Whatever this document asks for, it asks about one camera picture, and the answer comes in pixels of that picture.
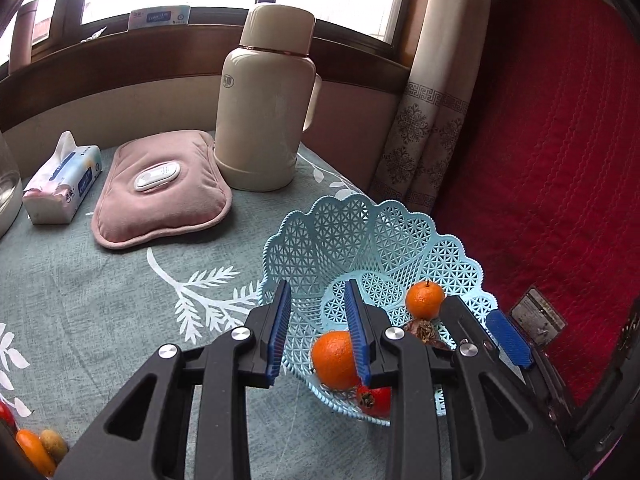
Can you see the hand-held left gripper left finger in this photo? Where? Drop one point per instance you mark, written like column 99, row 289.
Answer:
column 277, row 340

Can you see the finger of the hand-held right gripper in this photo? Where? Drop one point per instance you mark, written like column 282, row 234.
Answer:
column 462, row 317
column 510, row 341

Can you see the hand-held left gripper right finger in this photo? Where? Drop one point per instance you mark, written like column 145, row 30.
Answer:
column 357, row 340

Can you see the medium mandarin orange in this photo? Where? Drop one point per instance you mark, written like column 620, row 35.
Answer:
column 332, row 360

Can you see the small stemmed mandarin orange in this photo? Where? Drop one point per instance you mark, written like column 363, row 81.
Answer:
column 425, row 300

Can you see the dark purple passion fruit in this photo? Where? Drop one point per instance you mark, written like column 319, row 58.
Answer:
column 422, row 331

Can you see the red tomato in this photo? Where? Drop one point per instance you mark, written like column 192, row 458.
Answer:
column 377, row 402
column 4, row 412

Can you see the light blue plastic basket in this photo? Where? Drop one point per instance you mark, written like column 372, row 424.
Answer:
column 325, row 240

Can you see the metal latch plate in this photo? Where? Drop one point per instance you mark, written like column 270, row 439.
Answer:
column 537, row 316

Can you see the pink electric hand warmer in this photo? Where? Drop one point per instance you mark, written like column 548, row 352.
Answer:
column 170, row 205

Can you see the patterned beige curtain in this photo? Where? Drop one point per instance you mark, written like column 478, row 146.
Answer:
column 430, row 125

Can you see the red quilted sofa cushion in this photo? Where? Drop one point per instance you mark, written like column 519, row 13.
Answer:
column 550, row 135

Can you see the cream thermos flask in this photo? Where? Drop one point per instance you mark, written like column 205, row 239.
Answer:
column 260, row 110

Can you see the round greenish-brown fruit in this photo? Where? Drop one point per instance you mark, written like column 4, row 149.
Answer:
column 54, row 444

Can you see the tissue pack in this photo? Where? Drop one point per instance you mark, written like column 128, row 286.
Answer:
column 62, row 185

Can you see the large orange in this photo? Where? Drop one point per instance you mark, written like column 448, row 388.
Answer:
column 34, row 452

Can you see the white and blue box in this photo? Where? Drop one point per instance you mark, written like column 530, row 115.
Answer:
column 160, row 16

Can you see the brown wooden window frame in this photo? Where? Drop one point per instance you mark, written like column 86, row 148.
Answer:
column 150, row 55

